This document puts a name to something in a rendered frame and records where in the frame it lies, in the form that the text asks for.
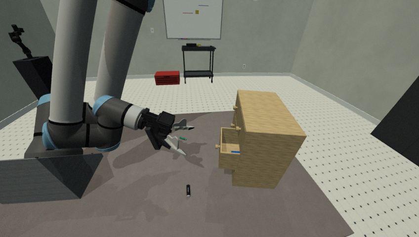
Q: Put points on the wooden chest of drawers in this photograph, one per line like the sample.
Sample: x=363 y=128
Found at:
x=272 y=139

